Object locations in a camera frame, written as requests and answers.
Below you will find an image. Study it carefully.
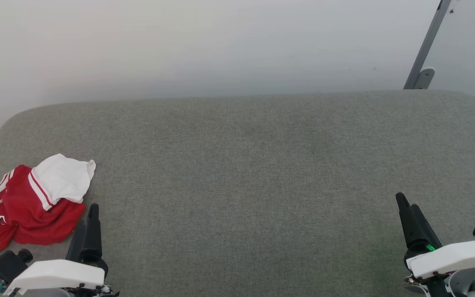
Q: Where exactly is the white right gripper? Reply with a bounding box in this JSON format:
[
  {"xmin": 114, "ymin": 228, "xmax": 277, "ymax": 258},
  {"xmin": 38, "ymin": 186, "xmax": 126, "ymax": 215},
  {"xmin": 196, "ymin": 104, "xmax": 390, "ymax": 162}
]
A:
[{"xmin": 396, "ymin": 193, "xmax": 475, "ymax": 297}]

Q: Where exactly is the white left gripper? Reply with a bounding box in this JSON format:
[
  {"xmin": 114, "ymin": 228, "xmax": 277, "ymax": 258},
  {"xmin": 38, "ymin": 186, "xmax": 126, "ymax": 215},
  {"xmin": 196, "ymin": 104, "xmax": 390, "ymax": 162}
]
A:
[{"xmin": 5, "ymin": 203, "xmax": 118, "ymax": 297}]

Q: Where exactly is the red and white garment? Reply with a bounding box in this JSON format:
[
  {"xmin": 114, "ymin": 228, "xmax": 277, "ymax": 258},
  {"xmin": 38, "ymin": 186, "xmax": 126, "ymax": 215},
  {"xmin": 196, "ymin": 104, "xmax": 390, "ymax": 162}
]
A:
[{"xmin": 0, "ymin": 153, "xmax": 96, "ymax": 263}]

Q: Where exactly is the grey metal post bracket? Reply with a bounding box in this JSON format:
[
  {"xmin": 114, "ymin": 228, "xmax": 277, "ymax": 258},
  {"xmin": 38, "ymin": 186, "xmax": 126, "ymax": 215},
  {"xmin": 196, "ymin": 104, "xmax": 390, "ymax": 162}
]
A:
[{"xmin": 417, "ymin": 68, "xmax": 435, "ymax": 90}]

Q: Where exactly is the grey metal post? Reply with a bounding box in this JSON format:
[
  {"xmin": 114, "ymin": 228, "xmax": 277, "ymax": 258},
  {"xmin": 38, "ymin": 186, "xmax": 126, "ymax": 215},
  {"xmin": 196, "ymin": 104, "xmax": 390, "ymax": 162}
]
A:
[{"xmin": 403, "ymin": 0, "xmax": 452, "ymax": 90}]

